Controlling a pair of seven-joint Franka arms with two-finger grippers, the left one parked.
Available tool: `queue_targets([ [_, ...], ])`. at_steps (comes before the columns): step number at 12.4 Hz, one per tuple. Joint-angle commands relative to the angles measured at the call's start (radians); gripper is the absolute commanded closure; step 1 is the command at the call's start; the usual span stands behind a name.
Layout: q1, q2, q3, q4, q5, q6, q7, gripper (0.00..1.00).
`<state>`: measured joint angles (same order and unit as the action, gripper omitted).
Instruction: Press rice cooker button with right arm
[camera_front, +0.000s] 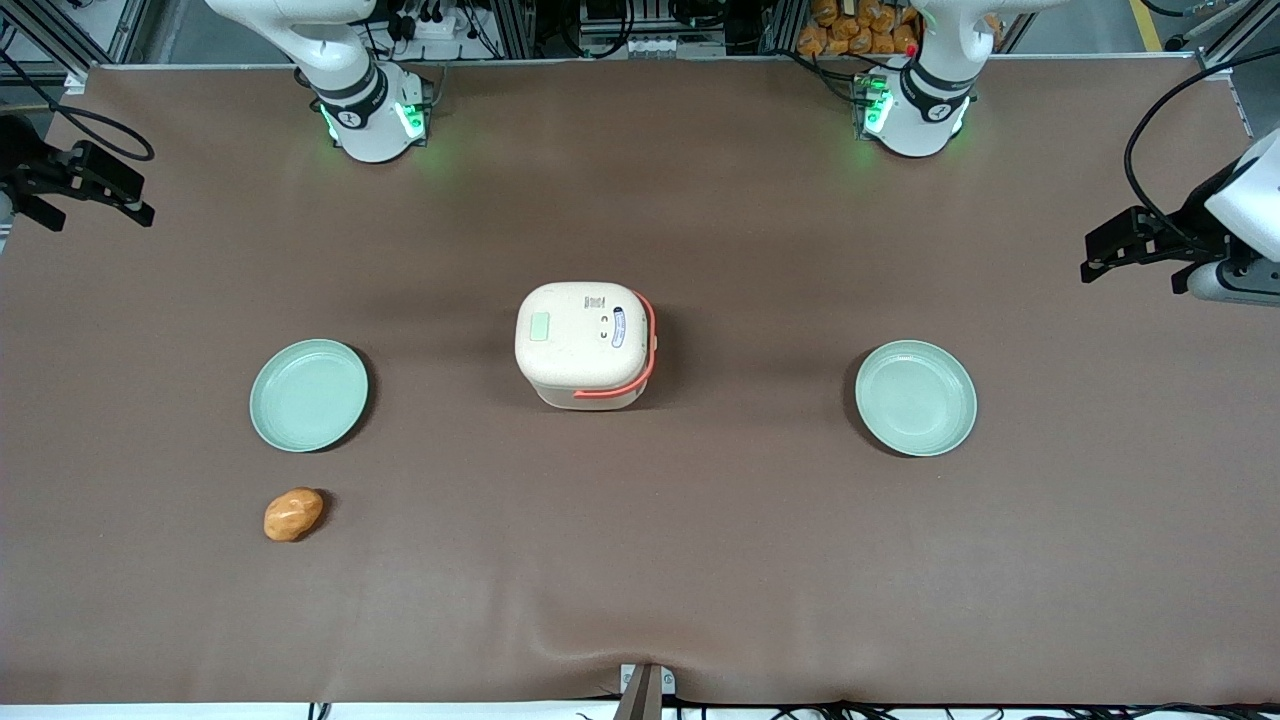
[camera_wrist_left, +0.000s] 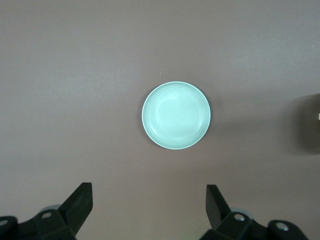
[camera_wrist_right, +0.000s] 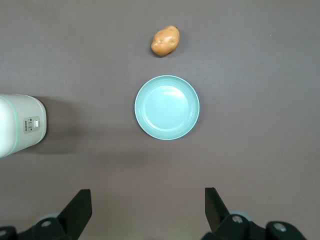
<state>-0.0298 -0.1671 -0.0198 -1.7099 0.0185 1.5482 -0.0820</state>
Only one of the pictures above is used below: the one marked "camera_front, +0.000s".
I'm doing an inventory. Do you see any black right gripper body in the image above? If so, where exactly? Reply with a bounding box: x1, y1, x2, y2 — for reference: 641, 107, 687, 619
0, 115, 79, 203

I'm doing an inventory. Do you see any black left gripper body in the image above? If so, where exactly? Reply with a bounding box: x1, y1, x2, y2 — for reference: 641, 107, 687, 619
1158, 158, 1253, 265

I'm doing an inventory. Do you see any pale green round plate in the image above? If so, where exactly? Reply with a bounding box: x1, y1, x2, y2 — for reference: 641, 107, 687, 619
854, 340, 978, 458
249, 339, 370, 454

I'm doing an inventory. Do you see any bag of orange bread rolls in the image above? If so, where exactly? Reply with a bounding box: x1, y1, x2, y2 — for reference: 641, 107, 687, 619
796, 0, 923, 58

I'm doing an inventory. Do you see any white power strip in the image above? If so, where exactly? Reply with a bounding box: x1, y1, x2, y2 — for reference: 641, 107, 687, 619
398, 0, 473, 48

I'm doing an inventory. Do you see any golden brown bread roll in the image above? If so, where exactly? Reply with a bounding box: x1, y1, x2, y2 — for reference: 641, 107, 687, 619
263, 487, 325, 543

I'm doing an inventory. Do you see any brown table mat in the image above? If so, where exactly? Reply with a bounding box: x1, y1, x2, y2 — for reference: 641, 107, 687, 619
0, 55, 1280, 707

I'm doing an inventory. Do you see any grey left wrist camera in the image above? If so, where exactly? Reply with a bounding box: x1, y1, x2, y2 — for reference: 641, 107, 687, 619
1188, 257, 1280, 307

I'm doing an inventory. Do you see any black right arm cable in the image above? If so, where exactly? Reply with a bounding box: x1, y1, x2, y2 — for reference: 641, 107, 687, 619
0, 48, 157, 163

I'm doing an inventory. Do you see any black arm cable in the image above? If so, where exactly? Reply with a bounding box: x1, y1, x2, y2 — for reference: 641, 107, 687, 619
1123, 47, 1280, 251
0, 48, 157, 163

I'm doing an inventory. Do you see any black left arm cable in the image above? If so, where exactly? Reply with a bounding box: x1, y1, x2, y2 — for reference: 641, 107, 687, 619
1123, 47, 1280, 251

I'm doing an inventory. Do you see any aluminium frame profile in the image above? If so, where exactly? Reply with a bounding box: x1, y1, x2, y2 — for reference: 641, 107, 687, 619
0, 0, 151, 93
1193, 0, 1280, 136

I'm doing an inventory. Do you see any cream rice cooker orange handle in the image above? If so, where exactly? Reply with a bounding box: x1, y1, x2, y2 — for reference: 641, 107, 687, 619
514, 281, 658, 412

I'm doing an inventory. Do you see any grey metal camera bracket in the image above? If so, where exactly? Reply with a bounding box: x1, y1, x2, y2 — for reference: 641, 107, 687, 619
618, 663, 678, 720

